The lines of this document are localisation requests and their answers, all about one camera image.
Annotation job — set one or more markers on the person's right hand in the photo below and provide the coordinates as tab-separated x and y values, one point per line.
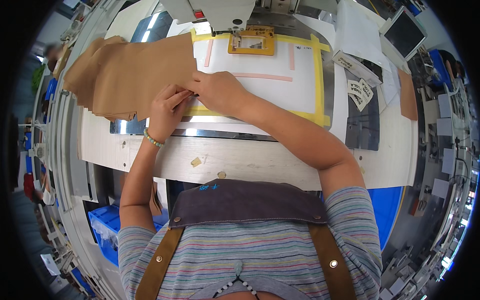
221	93

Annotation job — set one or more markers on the person's left hand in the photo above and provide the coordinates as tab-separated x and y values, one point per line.
161	116

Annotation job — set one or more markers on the person's right fingers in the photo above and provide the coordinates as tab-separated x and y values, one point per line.
198	84

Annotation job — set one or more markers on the brown leather piece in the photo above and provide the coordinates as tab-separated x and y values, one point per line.
165	63

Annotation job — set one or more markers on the short pink tape strip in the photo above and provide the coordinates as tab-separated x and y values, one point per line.
291	56
208	52

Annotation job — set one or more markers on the white template board yellow tape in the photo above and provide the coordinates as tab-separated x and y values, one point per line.
262	62

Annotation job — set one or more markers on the long pink tape strip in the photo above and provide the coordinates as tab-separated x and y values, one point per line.
266	77

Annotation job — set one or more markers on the white sewing machine head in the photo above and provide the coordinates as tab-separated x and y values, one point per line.
213	13

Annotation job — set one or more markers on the beige tape scrap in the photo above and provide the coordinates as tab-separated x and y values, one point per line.
195	162
221	175

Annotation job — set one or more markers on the stack of brown leather sheets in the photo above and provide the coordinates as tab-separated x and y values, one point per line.
101	78

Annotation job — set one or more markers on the hanging brown leather scrap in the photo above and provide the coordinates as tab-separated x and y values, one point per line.
155	204

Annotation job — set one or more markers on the blue crate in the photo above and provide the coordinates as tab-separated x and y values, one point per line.
51	89

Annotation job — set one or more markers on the white label box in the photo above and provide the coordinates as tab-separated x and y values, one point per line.
356	65

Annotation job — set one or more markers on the blue plastic bin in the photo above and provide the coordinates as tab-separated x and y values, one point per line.
110	219

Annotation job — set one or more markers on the pile of white printed labels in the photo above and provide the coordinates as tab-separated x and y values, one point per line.
360	92

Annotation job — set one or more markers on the white paper stack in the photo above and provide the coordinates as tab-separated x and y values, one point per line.
356	30

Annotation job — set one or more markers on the person's body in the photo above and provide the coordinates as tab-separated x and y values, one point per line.
247	243

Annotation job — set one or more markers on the clear plastic bag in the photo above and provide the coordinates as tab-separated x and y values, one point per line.
105	234

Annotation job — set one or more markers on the tan leather panel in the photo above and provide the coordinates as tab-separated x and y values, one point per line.
408	95

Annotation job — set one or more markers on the white machine control monitor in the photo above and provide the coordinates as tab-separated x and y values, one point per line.
404	33

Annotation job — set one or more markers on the blue plastic container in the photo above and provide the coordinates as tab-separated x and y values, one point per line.
386	213

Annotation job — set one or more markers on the row of work tables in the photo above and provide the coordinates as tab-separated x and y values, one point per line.
448	150

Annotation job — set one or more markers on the orange clamp frame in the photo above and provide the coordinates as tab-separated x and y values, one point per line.
249	50

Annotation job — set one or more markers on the metal conveyor rail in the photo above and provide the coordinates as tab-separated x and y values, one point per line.
62	157

